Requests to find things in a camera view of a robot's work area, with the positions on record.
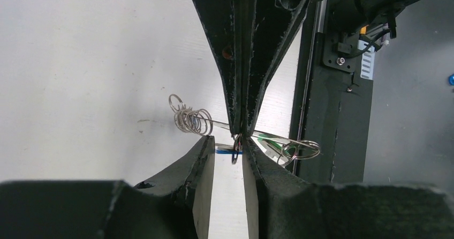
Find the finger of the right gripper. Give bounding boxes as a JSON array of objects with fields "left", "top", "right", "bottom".
[
  {"left": 192, "top": 0, "right": 245, "bottom": 136},
  {"left": 243, "top": 0, "right": 311, "bottom": 136}
]

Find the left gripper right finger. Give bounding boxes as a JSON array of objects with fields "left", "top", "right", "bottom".
[{"left": 242, "top": 138, "right": 453, "bottom": 238}]

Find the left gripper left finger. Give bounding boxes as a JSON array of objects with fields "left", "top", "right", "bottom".
[{"left": 1, "top": 136, "right": 215, "bottom": 238}]

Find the green tagged key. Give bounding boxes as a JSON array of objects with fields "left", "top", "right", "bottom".
[{"left": 257, "top": 133, "right": 282, "bottom": 152}]

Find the blue tagged key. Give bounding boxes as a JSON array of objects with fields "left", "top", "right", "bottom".
[{"left": 215, "top": 143, "right": 243, "bottom": 165}]

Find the keyring with keys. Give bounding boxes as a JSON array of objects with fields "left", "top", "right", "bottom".
[{"left": 168, "top": 93, "right": 322, "bottom": 167}]

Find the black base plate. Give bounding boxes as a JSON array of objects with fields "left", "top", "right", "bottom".
[{"left": 288, "top": 1, "right": 373, "bottom": 183}]

